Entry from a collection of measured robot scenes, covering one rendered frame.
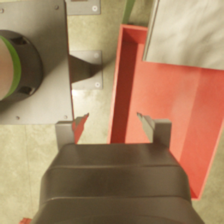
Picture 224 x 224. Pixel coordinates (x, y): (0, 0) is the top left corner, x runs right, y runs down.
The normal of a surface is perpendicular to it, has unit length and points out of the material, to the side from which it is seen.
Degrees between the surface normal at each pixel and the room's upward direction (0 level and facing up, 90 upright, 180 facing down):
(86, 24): 0
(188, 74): 0
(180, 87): 0
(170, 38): 30
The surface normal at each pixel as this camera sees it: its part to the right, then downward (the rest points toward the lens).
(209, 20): -0.04, 0.69
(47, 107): 0.00, 0.25
